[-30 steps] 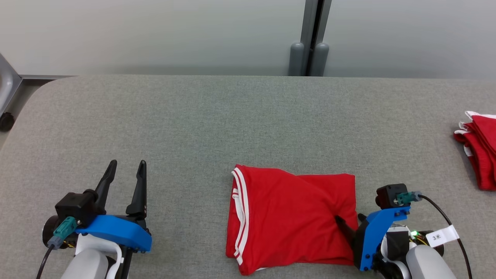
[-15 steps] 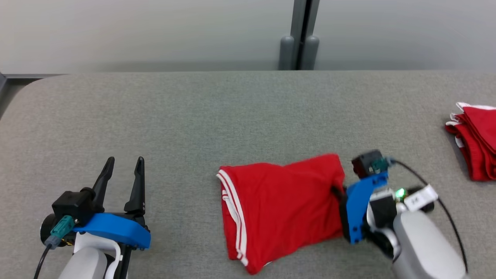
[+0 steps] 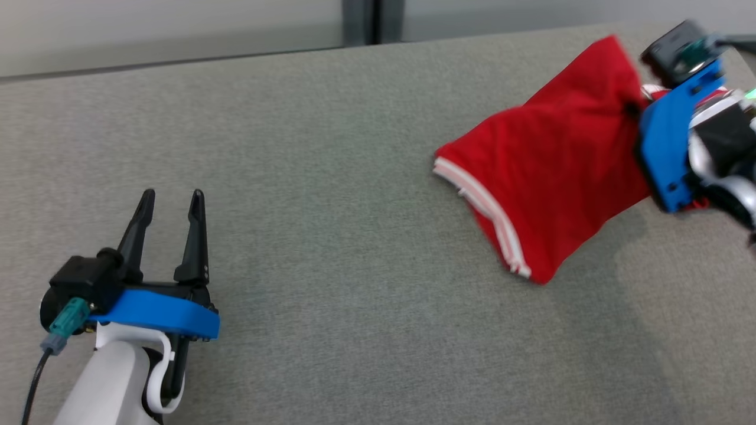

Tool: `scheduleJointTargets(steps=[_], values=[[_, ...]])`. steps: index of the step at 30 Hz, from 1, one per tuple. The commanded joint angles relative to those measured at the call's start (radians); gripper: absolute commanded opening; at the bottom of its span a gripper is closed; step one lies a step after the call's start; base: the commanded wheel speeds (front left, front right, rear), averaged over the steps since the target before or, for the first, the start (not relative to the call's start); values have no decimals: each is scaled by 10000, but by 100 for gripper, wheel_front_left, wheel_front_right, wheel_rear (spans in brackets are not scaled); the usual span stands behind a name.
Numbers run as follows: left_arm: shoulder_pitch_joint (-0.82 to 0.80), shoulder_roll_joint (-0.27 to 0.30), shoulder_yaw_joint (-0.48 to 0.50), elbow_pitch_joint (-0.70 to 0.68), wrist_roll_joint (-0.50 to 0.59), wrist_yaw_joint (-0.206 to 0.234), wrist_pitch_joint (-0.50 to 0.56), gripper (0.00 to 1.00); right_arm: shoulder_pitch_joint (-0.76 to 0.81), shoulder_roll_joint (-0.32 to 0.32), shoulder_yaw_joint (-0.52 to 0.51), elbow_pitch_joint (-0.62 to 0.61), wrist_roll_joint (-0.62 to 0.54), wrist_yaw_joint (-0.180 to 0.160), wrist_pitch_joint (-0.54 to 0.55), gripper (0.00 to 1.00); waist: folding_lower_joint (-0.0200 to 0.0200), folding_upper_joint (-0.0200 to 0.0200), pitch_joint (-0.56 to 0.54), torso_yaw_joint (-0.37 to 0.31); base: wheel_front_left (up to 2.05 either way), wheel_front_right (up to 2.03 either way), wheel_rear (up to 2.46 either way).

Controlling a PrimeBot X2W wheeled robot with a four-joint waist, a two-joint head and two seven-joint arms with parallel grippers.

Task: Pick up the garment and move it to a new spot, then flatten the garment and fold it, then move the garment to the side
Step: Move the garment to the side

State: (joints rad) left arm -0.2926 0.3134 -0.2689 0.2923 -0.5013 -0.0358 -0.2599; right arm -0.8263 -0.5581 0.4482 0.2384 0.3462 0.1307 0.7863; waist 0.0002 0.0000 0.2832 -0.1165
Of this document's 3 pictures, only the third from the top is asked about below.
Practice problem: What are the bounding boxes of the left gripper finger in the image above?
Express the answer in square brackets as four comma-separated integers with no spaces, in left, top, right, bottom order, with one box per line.
[116,188,157,283]
[172,188,210,286]

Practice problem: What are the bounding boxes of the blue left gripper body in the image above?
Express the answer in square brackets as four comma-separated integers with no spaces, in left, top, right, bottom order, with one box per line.
[88,280,221,341]

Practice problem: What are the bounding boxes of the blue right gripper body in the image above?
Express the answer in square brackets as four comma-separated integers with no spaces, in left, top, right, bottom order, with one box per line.
[636,58,728,214]

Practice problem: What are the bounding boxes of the red basketball jersey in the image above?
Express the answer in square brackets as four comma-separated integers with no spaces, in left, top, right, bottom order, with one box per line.
[432,35,731,286]

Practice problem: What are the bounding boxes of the left camera cable, teal plug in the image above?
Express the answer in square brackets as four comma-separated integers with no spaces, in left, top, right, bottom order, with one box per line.
[20,296,91,425]

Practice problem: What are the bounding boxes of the camera cable, teal plug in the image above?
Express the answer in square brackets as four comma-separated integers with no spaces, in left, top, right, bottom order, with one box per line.
[685,34,756,67]
[20,296,91,425]

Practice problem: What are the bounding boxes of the right camera cable, teal plug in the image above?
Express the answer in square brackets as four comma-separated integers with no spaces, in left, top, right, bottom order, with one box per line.
[685,34,756,67]

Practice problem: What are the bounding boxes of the grey partition post, twin feet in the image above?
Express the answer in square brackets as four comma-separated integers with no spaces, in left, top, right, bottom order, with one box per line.
[341,0,408,47]

